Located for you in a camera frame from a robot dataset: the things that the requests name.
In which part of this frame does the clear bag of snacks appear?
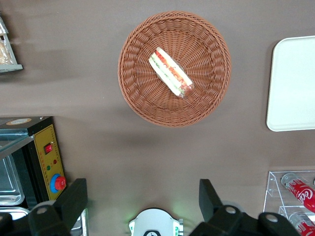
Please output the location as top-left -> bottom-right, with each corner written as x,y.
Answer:
0,39 -> 16,66

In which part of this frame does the triangle sandwich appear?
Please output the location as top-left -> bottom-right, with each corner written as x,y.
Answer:
148,46 -> 195,99

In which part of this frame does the black food warmer yellow panel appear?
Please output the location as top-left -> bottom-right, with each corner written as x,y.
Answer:
0,116 -> 67,217

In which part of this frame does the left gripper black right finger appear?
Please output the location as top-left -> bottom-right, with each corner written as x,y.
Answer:
189,178 -> 300,236

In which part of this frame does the round brown wicker basket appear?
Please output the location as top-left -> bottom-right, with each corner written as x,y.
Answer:
117,10 -> 232,128

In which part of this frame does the red cola bottle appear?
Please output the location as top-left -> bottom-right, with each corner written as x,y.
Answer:
287,211 -> 315,236
281,173 -> 315,213

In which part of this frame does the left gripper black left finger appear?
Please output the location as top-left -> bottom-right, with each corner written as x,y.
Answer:
0,178 -> 89,236

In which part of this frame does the cream plastic tray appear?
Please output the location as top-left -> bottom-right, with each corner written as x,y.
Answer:
266,35 -> 315,132

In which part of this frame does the steel warmer pan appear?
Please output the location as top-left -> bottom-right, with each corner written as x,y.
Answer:
0,206 -> 32,221
0,152 -> 25,207

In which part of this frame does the clear acrylic bottle rack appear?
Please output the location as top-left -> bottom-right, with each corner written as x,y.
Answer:
263,170 -> 315,236

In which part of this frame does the grey snack rack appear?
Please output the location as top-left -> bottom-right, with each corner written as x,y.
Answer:
0,13 -> 24,74

